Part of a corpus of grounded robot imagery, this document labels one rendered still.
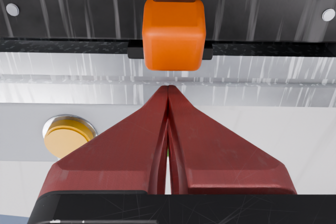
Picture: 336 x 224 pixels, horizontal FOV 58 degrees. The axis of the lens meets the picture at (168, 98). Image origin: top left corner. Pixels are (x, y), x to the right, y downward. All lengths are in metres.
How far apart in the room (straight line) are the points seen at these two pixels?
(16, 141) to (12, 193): 0.25
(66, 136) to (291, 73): 0.19
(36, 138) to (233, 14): 0.20
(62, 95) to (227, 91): 0.13
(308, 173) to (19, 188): 0.43
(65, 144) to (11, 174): 0.25
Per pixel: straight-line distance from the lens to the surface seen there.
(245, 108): 0.38
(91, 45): 0.24
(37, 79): 0.26
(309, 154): 0.47
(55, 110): 0.27
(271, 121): 0.41
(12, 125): 0.29
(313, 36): 0.23
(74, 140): 0.27
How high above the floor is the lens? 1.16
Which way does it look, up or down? 56 degrees down
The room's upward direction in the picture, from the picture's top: 180 degrees counter-clockwise
